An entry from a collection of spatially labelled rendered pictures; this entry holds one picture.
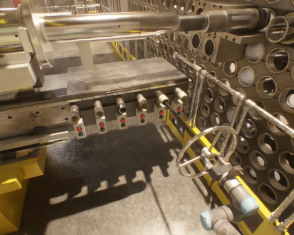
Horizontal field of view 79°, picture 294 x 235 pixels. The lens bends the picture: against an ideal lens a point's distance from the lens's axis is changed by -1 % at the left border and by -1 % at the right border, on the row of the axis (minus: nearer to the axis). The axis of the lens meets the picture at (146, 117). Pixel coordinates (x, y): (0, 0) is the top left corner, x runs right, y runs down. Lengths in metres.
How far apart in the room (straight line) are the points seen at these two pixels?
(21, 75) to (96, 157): 1.23
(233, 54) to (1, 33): 2.09
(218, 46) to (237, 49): 0.27
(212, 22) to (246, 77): 1.06
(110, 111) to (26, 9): 0.89
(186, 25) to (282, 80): 1.08
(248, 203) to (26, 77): 1.39
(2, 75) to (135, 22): 0.87
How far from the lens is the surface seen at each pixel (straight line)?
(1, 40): 1.15
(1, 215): 1.84
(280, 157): 2.43
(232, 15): 1.93
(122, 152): 2.22
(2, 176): 1.59
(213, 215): 0.96
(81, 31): 1.12
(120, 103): 1.40
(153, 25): 1.19
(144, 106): 1.44
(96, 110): 1.36
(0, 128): 1.71
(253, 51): 2.53
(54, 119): 1.60
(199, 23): 1.75
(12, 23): 1.12
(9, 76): 1.42
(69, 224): 1.88
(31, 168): 1.61
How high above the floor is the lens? 1.63
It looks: 37 degrees down
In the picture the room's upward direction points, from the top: straight up
